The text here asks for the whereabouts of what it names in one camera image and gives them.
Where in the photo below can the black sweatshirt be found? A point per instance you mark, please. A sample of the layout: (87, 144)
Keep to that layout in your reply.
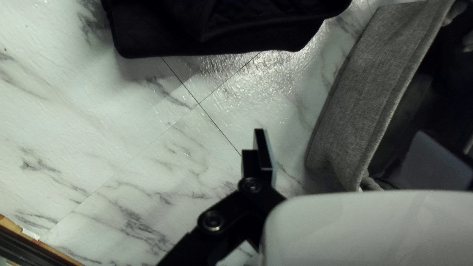
(184, 29)

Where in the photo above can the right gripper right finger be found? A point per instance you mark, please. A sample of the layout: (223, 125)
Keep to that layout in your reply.
(436, 166)

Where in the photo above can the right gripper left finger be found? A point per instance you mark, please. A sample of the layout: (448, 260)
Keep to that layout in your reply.
(255, 192)

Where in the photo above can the black frame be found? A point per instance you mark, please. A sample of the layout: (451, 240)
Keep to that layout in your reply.
(14, 251)

